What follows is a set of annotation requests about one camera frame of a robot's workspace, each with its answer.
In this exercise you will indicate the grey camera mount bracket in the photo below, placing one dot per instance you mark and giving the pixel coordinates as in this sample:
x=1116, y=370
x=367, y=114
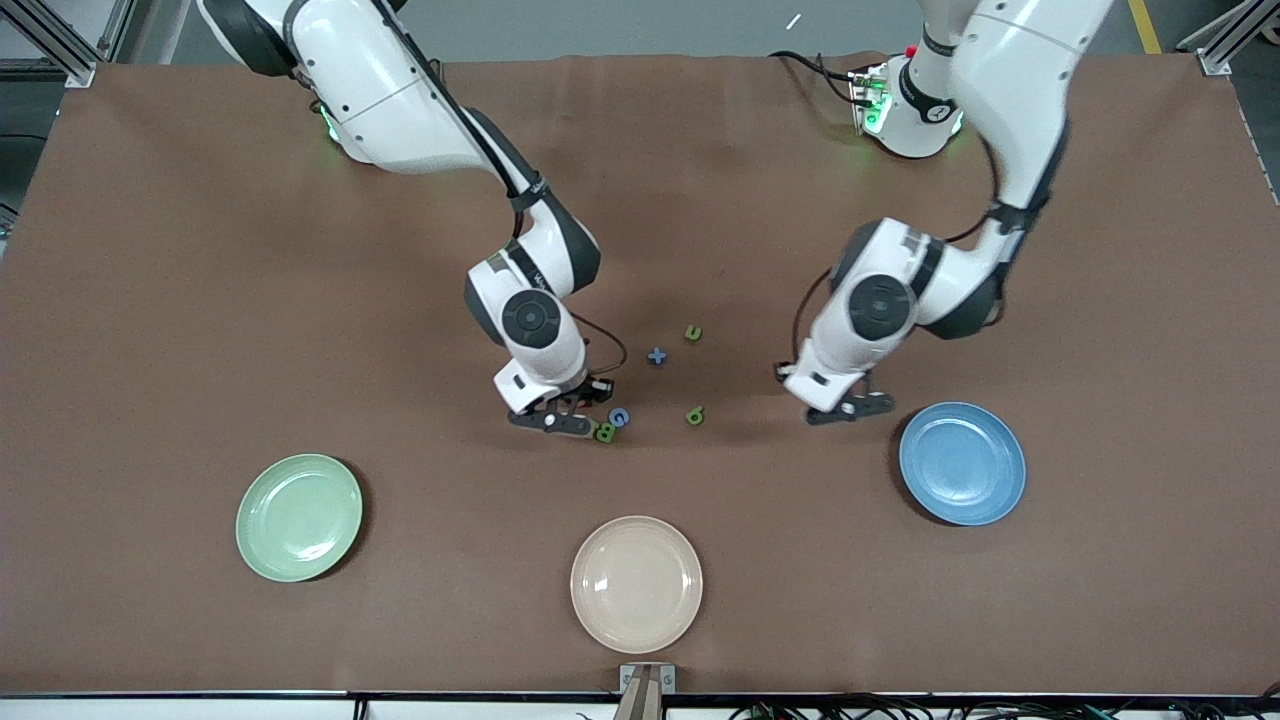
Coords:
x=630, y=680

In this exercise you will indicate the green letter B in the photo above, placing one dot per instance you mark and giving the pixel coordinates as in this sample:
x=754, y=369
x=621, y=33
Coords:
x=606, y=436

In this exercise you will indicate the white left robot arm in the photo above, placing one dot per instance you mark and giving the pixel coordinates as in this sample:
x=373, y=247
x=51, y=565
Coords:
x=1010, y=100

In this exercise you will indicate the pale green plate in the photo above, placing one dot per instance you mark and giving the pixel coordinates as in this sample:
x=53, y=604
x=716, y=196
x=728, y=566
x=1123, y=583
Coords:
x=300, y=520

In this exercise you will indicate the blue letter G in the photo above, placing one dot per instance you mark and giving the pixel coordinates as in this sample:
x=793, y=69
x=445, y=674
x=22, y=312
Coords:
x=614, y=418

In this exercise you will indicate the left arm base control box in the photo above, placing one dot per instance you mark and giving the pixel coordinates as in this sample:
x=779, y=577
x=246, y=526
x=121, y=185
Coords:
x=868, y=100

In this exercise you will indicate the large table cover mat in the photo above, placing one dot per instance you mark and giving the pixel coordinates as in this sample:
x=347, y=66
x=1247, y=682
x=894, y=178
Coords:
x=300, y=330

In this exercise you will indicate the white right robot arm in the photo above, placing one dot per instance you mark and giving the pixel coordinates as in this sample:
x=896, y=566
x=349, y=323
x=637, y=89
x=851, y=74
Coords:
x=400, y=100

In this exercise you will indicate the blue plate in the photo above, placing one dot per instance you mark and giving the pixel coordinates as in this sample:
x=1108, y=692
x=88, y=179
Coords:
x=962, y=465

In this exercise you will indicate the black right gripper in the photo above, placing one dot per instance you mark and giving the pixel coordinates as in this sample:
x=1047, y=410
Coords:
x=583, y=393

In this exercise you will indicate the green lowercase letter q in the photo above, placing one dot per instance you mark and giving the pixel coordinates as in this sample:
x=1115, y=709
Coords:
x=693, y=417

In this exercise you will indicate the pale beige plate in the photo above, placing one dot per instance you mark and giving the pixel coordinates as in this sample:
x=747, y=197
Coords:
x=636, y=585

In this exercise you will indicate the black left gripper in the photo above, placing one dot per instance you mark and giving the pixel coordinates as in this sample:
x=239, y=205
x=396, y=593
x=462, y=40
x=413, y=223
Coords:
x=779, y=377

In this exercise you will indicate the aluminium frame profile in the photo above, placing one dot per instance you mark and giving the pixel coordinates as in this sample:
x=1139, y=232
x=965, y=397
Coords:
x=1215, y=55
x=80, y=72

